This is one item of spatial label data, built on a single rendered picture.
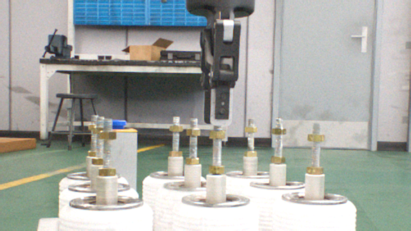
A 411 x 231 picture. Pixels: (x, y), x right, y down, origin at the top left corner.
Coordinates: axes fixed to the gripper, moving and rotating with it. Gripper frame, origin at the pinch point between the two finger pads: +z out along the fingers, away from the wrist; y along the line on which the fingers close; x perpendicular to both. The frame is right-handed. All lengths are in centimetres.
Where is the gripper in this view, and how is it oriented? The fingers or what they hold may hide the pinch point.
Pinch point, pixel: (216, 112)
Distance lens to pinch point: 63.2
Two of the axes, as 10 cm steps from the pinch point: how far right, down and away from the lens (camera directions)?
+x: -9.9, -0.2, -1.5
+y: -1.5, -0.7, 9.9
